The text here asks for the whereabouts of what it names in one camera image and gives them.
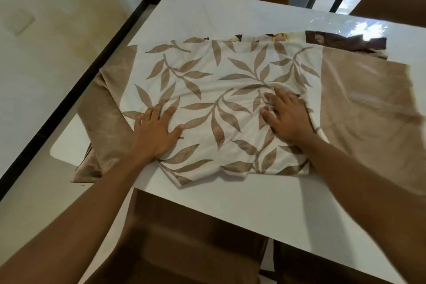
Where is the person's left hand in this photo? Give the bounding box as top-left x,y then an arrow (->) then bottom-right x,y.
129,103 -> 185,162

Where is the person's right hand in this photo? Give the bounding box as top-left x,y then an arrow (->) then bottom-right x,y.
260,86 -> 316,145

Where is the leaf print beige cloth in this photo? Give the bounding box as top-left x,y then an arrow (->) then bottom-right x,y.
71,30 -> 426,196

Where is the person's right forearm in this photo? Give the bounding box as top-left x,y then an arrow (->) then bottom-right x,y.
294,132 -> 426,284

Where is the person's left forearm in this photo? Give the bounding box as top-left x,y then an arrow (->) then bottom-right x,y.
0,149 -> 157,284

